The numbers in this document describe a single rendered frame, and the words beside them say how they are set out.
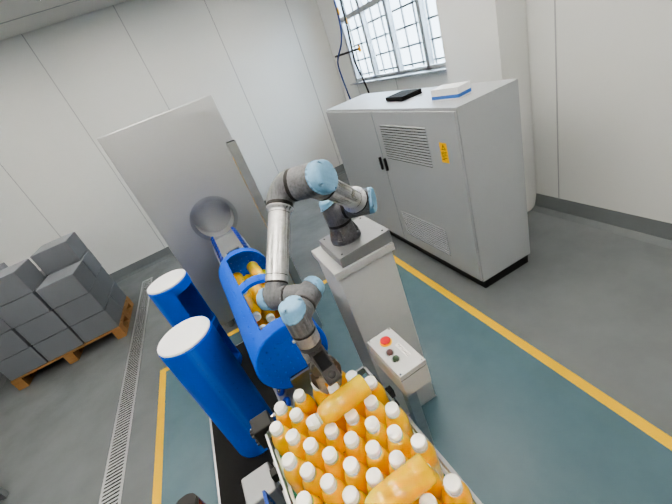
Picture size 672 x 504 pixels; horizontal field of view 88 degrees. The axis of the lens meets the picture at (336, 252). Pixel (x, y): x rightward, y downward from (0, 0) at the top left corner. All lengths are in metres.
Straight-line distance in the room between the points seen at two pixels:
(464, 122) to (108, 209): 5.38
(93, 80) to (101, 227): 2.10
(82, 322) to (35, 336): 0.45
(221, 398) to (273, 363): 0.76
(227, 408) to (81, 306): 2.99
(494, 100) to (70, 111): 5.43
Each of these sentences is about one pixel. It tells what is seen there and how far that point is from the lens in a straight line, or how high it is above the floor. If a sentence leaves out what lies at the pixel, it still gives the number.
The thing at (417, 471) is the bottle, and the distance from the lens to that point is 0.92.
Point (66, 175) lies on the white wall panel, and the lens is 6.46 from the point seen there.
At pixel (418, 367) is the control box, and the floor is 1.09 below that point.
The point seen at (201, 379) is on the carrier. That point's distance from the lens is 1.96.
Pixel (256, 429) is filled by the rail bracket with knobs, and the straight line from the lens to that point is 1.36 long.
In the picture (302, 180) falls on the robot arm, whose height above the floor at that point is 1.66.
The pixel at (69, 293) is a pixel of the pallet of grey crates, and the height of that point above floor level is 0.75.
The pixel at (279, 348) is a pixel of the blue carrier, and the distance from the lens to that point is 1.31.
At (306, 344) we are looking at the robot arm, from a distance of 1.04.
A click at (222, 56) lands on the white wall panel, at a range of 6.31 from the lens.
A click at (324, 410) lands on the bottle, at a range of 1.08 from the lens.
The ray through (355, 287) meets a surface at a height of 1.02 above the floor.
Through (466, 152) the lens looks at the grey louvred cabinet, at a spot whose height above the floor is 1.15.
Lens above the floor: 1.97
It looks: 28 degrees down
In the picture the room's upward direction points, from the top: 21 degrees counter-clockwise
